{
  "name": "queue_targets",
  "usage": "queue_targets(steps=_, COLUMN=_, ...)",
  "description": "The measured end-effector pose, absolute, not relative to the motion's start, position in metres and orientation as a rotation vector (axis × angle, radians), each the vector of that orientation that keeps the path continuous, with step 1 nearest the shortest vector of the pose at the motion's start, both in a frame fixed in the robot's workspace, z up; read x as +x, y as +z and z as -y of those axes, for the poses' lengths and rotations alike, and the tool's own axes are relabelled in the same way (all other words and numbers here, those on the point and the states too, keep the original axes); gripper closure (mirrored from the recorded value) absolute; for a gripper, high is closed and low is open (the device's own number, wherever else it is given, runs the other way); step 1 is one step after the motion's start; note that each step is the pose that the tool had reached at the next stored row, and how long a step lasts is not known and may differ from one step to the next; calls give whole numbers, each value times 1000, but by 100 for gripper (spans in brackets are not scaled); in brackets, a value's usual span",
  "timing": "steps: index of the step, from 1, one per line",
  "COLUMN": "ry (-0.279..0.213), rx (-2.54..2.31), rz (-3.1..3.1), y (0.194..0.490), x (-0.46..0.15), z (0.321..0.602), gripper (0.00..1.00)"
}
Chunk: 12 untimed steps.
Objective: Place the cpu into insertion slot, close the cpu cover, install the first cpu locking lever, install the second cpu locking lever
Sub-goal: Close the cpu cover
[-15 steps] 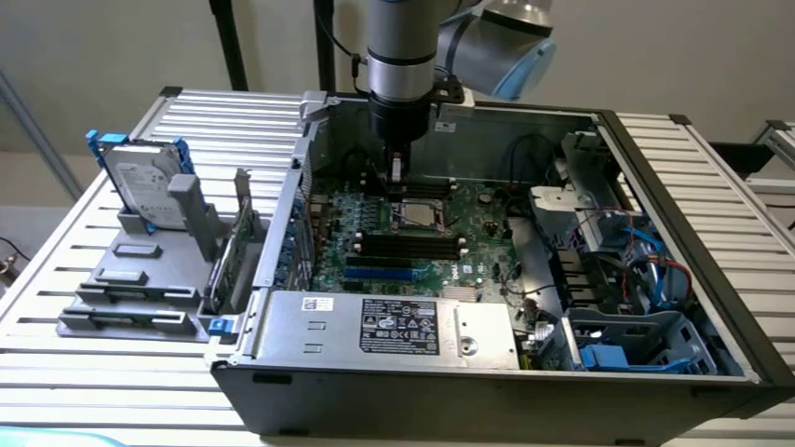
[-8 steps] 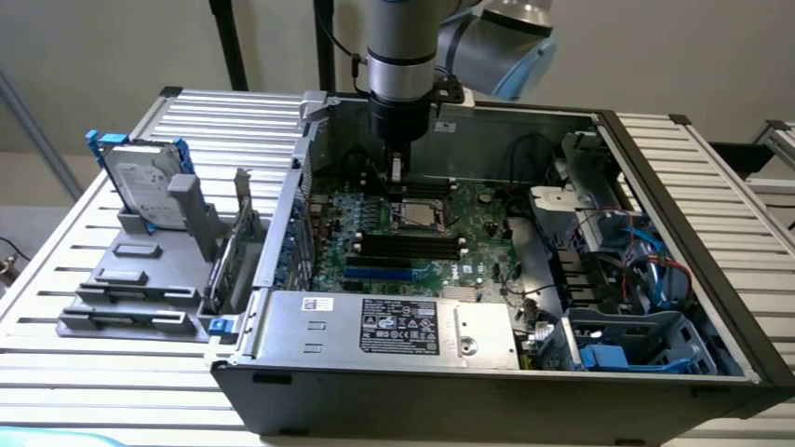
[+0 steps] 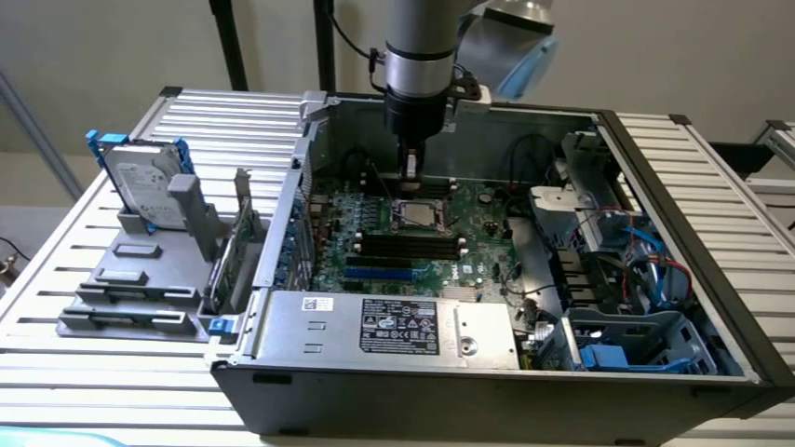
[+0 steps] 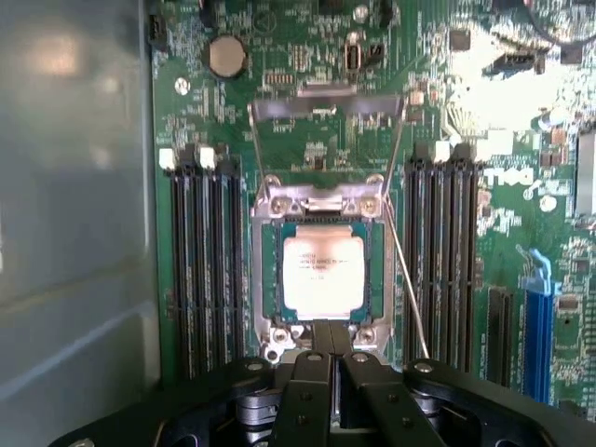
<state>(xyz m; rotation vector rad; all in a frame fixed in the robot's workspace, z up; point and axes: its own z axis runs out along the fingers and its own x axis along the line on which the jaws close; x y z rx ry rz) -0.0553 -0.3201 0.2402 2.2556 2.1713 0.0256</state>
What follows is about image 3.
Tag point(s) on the blue case latch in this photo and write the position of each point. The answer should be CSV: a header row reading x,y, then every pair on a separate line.
x,y
221,326

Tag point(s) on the grey case corner latch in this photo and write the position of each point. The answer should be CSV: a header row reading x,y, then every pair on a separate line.
x,y
316,107

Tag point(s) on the silver hard disk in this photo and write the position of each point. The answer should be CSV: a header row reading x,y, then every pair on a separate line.
x,y
146,186

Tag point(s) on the CPU socket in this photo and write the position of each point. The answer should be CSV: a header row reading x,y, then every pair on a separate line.
x,y
418,213

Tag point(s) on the grey metal post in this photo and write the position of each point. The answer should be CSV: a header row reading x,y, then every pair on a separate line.
x,y
38,135

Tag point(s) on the silver power supply unit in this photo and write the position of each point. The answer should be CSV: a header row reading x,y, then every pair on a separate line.
x,y
385,328

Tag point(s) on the dark RAM stick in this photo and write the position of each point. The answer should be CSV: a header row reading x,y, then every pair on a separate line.
x,y
139,293
127,320

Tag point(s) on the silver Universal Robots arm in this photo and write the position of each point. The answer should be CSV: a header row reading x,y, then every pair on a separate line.
x,y
418,42

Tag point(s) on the thin metal locking lever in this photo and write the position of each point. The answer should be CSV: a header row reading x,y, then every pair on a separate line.
x,y
453,220
382,181

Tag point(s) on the silver square CPU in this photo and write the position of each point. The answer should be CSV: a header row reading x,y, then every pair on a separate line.
x,y
413,166

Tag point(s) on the silver chipset heatsink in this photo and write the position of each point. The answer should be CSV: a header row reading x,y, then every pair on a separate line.
x,y
464,294

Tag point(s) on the black open PC case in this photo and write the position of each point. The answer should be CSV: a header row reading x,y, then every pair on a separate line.
x,y
473,400

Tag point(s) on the metal socket cover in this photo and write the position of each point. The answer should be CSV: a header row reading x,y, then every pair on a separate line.
x,y
413,186

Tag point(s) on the green motherboard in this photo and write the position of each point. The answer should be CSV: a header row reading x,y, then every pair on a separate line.
x,y
385,251

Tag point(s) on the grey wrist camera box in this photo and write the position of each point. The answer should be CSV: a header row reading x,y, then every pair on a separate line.
x,y
469,104

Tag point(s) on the grey metal drive cage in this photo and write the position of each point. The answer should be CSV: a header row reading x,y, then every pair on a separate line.
x,y
584,200

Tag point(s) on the blue expansion slot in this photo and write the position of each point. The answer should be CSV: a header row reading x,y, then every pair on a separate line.
x,y
378,273

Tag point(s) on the black stand pole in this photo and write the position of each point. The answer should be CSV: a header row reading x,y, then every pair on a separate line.
x,y
232,44
325,46

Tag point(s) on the teal cloth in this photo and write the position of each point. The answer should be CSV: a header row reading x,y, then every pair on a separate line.
x,y
53,437

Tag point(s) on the slatted metal side table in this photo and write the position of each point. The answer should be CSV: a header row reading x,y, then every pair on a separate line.
x,y
773,158

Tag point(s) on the black expansion slot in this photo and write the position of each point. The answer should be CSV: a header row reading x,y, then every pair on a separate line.
x,y
378,262

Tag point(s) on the grey parts rack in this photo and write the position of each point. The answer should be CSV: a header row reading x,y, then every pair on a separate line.
x,y
155,261

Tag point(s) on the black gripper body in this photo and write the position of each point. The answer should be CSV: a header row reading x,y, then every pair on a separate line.
x,y
416,114

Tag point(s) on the blue disk carrier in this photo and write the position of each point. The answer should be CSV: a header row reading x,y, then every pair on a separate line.
x,y
113,142

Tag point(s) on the black RAM slot bank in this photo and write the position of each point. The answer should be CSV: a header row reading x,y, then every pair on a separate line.
x,y
410,246

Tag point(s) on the green graphics card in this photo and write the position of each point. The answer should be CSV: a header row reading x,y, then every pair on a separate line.
x,y
233,251

